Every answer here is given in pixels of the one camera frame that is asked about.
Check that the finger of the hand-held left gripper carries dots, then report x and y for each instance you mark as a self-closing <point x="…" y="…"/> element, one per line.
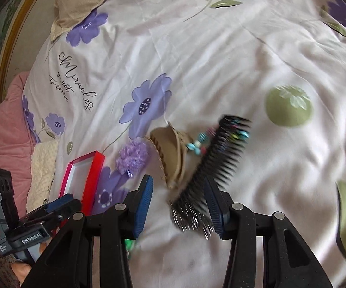
<point x="58" y="201"/>
<point x="67" y="209"/>

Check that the pink quilt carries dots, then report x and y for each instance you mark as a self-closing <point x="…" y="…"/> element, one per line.
<point x="1" y="144"/>

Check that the cream dotted pillow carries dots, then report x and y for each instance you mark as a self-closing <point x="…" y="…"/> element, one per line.
<point x="42" y="168"/>

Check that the purple scrunchie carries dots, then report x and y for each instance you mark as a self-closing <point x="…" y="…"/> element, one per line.
<point x="132" y="156"/>

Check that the white floral bedsheet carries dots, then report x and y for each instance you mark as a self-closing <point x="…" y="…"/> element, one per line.
<point x="221" y="66"/>

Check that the beige pillow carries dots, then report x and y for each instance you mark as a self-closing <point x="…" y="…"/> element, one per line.
<point x="79" y="6"/>

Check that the person's left hand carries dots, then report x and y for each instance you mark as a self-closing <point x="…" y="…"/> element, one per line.
<point x="21" y="271"/>

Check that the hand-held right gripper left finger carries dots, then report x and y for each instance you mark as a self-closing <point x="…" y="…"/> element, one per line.
<point x="143" y="204"/>

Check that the red cardboard box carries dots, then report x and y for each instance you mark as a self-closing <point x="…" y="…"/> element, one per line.
<point x="96" y="171"/>

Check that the black hair comb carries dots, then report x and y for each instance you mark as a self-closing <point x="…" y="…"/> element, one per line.
<point x="209" y="168"/>

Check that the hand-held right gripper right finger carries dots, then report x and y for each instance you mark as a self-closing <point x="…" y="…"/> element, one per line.
<point x="213" y="207"/>

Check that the beige hair claw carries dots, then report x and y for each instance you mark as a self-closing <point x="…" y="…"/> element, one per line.
<point x="173" y="144"/>

